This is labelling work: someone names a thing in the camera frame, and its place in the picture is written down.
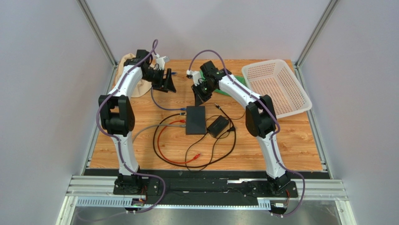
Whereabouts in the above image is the aluminium frame rail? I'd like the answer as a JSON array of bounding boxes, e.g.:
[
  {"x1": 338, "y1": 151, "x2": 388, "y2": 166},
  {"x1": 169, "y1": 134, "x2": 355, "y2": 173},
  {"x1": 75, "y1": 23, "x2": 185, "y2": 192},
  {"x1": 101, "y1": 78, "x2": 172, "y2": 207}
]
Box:
[{"x1": 58, "y1": 175, "x2": 356, "y2": 225}]

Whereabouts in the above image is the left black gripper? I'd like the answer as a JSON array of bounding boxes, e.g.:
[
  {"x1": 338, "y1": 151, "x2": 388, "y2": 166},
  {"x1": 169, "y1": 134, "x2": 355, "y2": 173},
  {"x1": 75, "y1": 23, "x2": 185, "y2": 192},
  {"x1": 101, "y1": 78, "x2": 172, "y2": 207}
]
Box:
[{"x1": 142, "y1": 67, "x2": 176, "y2": 93}]

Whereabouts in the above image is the thin black power cord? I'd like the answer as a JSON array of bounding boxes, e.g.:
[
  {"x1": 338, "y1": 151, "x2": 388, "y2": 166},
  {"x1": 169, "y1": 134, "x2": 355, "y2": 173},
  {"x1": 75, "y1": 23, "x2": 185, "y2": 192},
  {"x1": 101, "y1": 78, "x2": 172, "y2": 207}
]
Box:
[{"x1": 184, "y1": 103, "x2": 247, "y2": 172}]

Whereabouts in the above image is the black network switch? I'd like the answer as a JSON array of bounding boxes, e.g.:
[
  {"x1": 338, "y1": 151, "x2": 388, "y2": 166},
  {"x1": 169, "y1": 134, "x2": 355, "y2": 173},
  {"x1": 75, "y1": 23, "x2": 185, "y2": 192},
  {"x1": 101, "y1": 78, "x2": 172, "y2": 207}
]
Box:
[{"x1": 185, "y1": 106, "x2": 207, "y2": 135}]

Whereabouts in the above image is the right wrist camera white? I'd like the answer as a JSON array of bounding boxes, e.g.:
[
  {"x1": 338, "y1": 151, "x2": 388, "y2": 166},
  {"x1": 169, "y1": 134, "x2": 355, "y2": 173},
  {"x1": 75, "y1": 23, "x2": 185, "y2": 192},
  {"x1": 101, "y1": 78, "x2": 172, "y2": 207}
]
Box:
[{"x1": 186, "y1": 70, "x2": 204, "y2": 86}]

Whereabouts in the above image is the beige bucket hat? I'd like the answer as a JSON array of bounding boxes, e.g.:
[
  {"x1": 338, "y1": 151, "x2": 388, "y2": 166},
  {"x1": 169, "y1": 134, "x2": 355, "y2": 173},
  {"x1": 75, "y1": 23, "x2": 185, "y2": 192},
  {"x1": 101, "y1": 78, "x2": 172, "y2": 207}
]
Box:
[{"x1": 114, "y1": 53, "x2": 152, "y2": 98}]

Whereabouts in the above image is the red ethernet cable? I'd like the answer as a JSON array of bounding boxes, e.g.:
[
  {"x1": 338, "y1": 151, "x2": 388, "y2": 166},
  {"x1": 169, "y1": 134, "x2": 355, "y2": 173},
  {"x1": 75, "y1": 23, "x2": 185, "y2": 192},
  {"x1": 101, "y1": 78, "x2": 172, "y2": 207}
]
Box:
[{"x1": 156, "y1": 119, "x2": 202, "y2": 165}]

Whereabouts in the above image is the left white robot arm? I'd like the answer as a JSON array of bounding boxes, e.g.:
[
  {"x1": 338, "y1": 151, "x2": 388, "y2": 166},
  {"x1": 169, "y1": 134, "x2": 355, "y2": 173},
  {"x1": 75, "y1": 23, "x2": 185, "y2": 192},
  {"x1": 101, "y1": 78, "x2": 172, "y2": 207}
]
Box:
[{"x1": 97, "y1": 50, "x2": 176, "y2": 193}]

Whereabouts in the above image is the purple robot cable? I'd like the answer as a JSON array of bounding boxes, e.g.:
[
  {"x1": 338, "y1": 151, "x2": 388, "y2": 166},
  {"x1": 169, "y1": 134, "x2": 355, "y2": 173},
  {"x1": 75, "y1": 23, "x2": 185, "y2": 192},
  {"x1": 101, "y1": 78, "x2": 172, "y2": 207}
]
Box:
[
  {"x1": 187, "y1": 49, "x2": 306, "y2": 217},
  {"x1": 95, "y1": 39, "x2": 167, "y2": 214}
]

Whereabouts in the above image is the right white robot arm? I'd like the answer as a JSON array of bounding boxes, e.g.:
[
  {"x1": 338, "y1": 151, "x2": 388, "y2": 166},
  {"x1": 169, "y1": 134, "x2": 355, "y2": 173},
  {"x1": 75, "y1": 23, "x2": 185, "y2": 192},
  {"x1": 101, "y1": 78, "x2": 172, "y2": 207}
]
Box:
[{"x1": 186, "y1": 61, "x2": 290, "y2": 194}]

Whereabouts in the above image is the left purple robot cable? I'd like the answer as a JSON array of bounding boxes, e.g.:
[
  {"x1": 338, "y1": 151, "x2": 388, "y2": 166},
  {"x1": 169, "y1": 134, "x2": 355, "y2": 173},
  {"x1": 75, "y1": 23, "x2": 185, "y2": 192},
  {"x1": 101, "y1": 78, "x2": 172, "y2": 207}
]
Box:
[{"x1": 95, "y1": 39, "x2": 167, "y2": 214}]

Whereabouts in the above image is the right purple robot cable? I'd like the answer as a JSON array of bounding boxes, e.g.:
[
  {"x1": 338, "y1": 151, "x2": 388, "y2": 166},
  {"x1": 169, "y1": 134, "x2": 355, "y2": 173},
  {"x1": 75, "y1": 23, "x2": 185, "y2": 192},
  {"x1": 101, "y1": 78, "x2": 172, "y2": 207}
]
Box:
[{"x1": 187, "y1": 49, "x2": 306, "y2": 217}]

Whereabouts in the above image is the grey ethernet cable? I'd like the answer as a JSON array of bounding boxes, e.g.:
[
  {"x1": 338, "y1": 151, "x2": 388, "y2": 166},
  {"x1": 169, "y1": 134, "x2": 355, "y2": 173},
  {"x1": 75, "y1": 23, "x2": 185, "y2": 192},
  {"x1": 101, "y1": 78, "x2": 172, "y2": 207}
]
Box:
[{"x1": 132, "y1": 123, "x2": 187, "y2": 143}]

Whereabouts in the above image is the black power adapter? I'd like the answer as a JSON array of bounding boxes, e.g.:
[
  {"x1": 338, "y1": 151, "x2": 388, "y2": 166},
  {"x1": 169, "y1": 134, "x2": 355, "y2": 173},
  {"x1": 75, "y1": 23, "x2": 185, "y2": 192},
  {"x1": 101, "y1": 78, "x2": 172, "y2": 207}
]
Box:
[{"x1": 207, "y1": 115, "x2": 229, "y2": 138}]

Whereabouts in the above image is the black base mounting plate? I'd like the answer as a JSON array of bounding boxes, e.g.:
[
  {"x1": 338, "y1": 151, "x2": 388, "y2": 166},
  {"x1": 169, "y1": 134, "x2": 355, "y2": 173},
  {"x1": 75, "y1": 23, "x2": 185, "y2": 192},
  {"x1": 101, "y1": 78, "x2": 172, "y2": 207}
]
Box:
[{"x1": 84, "y1": 168, "x2": 331, "y2": 208}]

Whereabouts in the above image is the white plastic basket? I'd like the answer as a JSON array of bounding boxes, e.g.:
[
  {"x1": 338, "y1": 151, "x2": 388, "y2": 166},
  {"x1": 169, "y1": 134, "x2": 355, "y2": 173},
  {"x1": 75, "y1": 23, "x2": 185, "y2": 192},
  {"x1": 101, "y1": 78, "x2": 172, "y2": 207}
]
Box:
[{"x1": 242, "y1": 59, "x2": 312, "y2": 119}]

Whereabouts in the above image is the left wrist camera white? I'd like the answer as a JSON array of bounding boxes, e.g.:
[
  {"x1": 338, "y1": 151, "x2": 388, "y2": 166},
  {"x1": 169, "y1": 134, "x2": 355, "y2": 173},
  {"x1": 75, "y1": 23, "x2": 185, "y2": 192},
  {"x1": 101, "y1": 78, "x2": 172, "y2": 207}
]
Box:
[{"x1": 155, "y1": 54, "x2": 170, "y2": 69}]

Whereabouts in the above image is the black braided ethernet cable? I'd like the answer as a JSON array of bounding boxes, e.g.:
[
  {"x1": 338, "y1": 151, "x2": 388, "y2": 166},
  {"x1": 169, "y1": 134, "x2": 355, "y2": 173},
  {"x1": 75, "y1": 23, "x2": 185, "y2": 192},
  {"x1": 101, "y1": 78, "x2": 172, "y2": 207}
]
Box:
[{"x1": 153, "y1": 112, "x2": 237, "y2": 169}]

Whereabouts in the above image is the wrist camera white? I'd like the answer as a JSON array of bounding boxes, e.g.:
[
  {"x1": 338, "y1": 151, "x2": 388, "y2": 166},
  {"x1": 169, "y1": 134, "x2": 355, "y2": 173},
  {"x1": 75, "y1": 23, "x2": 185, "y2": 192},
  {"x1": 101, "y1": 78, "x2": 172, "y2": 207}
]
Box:
[
  {"x1": 155, "y1": 54, "x2": 170, "y2": 69},
  {"x1": 186, "y1": 70, "x2": 204, "y2": 86}
]

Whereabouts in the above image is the blue ethernet cable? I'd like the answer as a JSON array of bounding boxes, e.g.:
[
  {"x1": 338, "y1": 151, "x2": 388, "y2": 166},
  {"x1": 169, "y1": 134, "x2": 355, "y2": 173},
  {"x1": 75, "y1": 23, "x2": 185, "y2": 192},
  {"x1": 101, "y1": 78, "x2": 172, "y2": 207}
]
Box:
[{"x1": 150, "y1": 71, "x2": 188, "y2": 112}]

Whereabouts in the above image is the green cloth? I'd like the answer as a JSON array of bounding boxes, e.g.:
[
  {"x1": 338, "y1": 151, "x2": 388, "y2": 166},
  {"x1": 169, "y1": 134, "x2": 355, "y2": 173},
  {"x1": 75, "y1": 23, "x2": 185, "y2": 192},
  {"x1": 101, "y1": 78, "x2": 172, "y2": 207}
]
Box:
[{"x1": 202, "y1": 70, "x2": 250, "y2": 100}]

